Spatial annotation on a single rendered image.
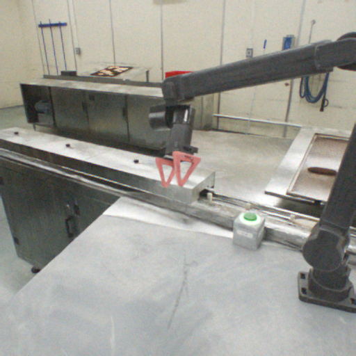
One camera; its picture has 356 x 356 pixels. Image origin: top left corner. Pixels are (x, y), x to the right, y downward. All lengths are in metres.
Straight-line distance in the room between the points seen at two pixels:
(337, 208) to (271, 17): 4.21
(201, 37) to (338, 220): 4.63
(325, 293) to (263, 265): 0.17
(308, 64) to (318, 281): 0.45
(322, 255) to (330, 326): 0.15
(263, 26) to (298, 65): 4.16
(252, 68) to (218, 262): 0.48
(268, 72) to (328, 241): 0.35
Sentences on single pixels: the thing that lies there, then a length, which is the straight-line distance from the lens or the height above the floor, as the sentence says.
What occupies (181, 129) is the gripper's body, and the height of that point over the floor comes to 1.15.
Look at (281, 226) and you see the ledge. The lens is 0.93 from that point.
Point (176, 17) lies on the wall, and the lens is 5.37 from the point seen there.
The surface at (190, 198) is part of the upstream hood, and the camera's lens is 0.98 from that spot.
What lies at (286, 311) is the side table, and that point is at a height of 0.82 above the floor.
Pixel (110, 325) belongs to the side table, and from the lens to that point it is 0.69.
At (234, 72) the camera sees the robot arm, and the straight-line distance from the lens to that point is 0.67.
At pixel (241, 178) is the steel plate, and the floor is 0.82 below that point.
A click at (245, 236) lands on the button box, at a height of 0.86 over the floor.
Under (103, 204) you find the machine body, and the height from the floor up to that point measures 0.74.
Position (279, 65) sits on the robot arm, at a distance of 0.63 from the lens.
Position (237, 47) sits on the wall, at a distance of 4.88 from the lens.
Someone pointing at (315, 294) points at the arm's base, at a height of 0.84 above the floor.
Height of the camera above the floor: 1.34
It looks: 24 degrees down
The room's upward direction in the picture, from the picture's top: straight up
